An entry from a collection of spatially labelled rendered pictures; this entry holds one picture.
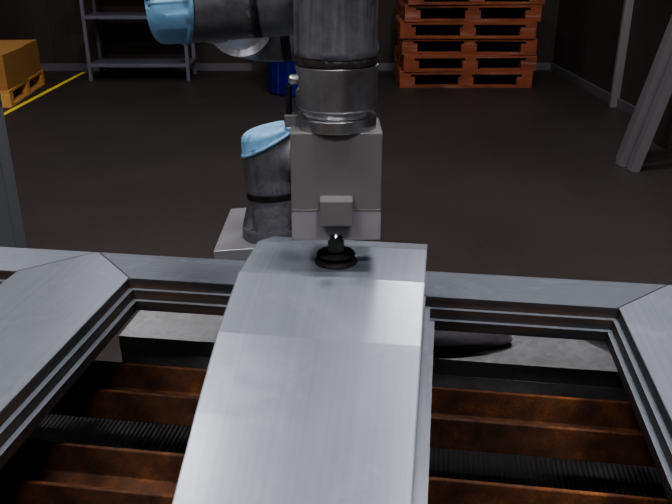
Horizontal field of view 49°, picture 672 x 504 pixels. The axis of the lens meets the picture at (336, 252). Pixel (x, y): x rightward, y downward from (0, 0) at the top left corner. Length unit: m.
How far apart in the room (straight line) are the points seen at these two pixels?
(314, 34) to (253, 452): 0.35
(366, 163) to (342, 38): 0.11
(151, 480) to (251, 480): 0.45
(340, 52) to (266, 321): 0.24
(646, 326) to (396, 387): 0.51
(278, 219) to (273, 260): 0.76
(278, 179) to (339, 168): 0.81
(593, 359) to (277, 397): 0.79
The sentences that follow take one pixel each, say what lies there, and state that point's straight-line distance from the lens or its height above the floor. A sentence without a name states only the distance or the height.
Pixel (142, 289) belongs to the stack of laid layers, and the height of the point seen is 0.84.
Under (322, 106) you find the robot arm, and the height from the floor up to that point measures 1.19.
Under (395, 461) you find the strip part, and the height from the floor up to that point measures 0.96.
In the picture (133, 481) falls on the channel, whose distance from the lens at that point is 1.03.
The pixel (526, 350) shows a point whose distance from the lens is 1.32.
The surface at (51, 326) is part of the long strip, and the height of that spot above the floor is 0.86.
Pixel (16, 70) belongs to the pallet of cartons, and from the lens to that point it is 7.42.
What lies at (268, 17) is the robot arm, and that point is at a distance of 0.75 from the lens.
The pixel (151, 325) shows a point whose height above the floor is 0.68.
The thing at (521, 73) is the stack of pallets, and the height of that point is 0.14.
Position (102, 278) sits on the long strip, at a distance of 1.16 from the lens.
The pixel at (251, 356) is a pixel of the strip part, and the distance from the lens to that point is 0.64.
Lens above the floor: 1.32
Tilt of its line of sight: 23 degrees down
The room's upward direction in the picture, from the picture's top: straight up
